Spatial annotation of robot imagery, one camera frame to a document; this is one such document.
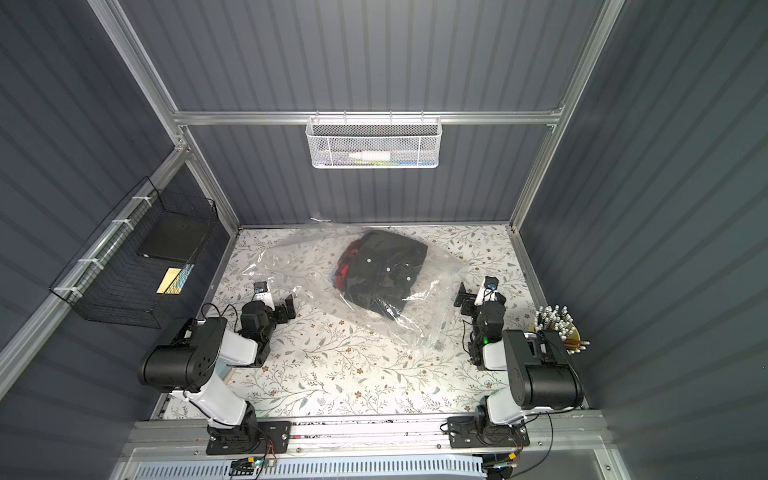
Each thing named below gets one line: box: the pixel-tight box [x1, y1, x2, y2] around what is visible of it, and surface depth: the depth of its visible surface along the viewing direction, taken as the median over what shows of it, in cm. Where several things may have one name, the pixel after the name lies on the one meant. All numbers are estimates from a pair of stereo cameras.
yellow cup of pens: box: [535, 305, 591, 355], surface depth 76 cm
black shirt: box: [344, 230, 428, 319], surface depth 95 cm
